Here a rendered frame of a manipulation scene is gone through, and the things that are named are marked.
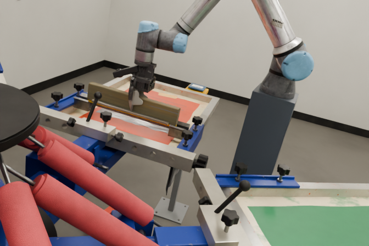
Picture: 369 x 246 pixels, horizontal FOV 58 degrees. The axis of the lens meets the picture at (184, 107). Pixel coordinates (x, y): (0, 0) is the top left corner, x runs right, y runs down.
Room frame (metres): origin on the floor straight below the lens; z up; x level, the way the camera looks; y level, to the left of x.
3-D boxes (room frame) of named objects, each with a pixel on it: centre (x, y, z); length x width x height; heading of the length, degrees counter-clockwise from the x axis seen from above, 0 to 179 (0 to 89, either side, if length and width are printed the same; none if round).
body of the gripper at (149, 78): (1.30, 0.19, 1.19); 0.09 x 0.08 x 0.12; 78
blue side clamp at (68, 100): (1.32, 0.50, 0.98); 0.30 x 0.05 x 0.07; 168
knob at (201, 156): (0.99, -0.08, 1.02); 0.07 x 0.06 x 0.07; 168
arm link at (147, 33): (1.30, 0.19, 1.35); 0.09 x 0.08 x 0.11; 89
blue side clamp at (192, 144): (1.21, -0.05, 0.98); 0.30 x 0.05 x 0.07; 168
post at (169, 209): (2.03, -0.05, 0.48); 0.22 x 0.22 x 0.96; 78
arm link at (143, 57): (1.30, 0.20, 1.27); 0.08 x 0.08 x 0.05
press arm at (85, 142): (0.95, 0.29, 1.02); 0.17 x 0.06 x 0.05; 168
